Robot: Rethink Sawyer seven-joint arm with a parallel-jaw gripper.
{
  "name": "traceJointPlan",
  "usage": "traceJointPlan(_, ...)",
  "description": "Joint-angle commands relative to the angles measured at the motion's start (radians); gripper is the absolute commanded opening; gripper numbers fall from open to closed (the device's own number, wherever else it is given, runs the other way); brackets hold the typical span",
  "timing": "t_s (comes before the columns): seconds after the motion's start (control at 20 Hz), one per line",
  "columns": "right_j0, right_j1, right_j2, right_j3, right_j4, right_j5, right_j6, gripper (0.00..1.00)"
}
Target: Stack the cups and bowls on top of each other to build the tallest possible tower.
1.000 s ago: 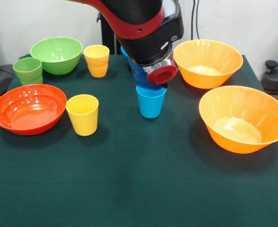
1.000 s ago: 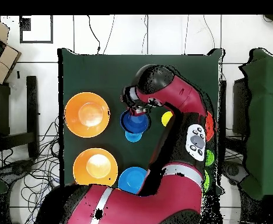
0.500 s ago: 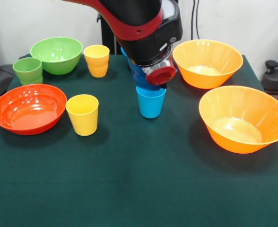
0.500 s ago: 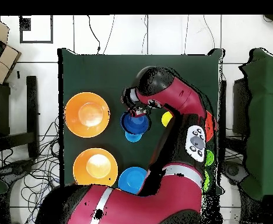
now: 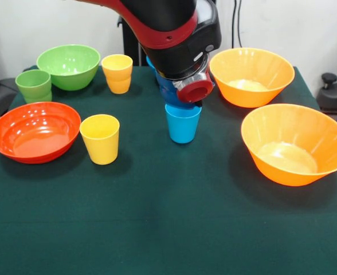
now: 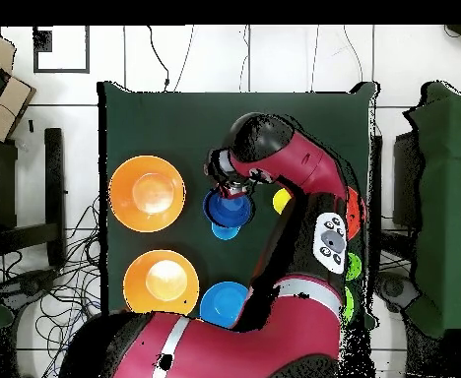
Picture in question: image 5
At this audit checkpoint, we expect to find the light blue plastic cup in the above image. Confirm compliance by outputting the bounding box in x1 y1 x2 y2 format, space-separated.
164 103 202 144

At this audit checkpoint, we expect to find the orange plastic bowl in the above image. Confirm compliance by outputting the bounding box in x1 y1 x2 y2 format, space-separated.
209 47 296 109
241 103 337 187

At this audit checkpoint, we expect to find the green plastic cup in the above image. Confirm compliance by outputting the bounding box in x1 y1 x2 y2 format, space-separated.
15 69 52 98
22 90 53 104

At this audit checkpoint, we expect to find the dark blue plastic bowl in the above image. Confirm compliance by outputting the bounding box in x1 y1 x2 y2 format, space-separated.
155 70 216 110

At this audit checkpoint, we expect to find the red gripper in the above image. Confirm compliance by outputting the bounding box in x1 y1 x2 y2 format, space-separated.
176 79 214 108

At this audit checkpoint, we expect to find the black hanging cable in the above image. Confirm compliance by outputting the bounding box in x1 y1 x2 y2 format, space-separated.
230 0 244 49

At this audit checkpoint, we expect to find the red plastic bowl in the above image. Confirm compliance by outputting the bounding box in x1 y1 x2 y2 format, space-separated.
0 101 82 164

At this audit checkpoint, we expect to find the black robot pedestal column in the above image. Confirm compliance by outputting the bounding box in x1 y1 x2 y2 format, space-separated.
117 15 148 67

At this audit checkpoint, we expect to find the yellow plastic cup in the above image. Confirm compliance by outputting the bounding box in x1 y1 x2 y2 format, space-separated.
101 54 134 81
79 113 120 166
107 76 132 95

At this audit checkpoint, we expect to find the dark green tablecloth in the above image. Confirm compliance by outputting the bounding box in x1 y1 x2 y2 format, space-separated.
0 65 337 275

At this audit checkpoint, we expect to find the green plastic bowl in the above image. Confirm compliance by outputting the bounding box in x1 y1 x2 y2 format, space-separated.
36 44 101 92

